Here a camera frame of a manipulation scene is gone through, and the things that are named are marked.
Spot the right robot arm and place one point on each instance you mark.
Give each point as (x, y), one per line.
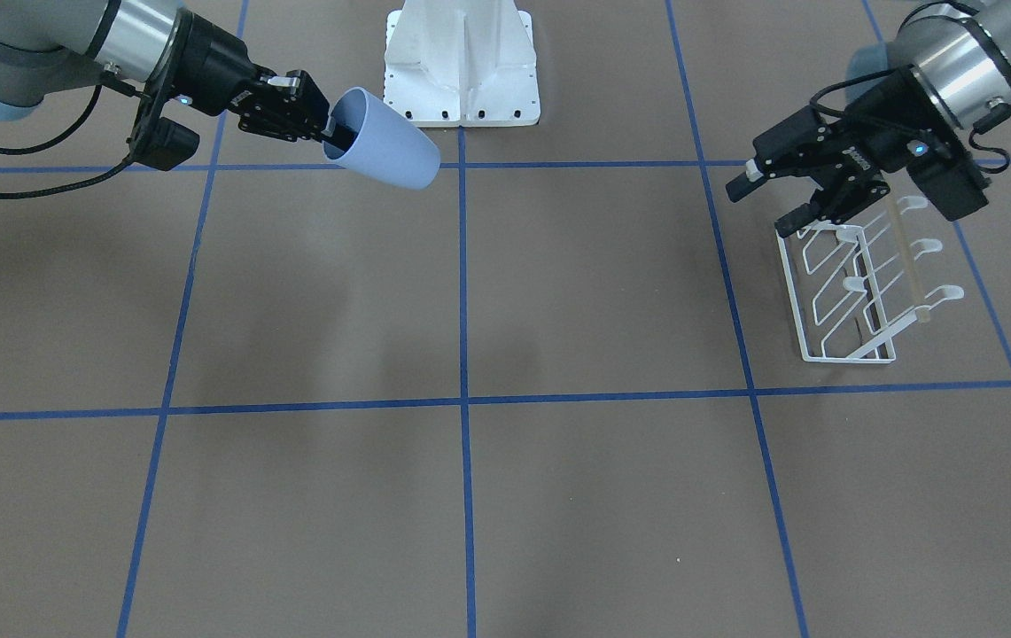
(154, 51)

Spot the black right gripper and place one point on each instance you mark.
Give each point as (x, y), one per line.
(214, 73)

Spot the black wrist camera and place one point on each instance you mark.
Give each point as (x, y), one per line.
(157, 142)
(953, 183)

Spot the light blue plastic cup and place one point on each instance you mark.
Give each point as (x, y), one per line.
(387, 146)

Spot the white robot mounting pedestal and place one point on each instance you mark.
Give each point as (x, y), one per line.
(462, 64)

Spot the white wire cup holder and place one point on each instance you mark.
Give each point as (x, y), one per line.
(854, 287)

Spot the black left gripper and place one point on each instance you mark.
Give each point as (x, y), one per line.
(879, 119)

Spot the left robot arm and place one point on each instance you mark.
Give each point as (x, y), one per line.
(960, 52)

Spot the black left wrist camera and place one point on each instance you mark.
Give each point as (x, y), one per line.
(953, 183)

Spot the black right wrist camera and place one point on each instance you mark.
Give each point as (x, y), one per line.
(157, 142)

